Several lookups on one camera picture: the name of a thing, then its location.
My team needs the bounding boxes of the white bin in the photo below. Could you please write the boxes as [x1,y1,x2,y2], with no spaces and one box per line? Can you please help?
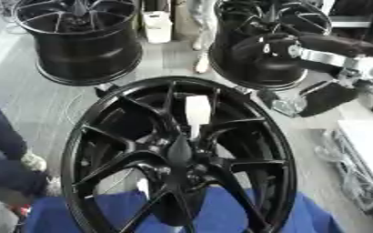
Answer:
[140,10,176,45]

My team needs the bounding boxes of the white box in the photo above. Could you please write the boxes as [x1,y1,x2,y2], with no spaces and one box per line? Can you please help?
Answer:
[334,119,373,196]

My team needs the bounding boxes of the large black spoked wheel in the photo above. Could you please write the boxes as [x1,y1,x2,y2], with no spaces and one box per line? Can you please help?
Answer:
[59,76,300,233]

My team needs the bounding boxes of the black wheel rim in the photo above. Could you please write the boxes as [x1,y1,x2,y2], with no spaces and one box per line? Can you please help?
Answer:
[11,0,146,87]
[207,0,335,92]

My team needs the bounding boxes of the person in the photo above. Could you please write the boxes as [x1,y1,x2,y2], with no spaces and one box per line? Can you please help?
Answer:
[185,0,218,75]
[0,96,53,199]

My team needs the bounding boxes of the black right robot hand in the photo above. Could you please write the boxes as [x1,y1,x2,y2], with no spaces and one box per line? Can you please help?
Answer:
[229,31,373,118]

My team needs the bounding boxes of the person's hand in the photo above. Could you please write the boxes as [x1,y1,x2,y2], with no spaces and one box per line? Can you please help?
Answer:
[19,150,50,173]

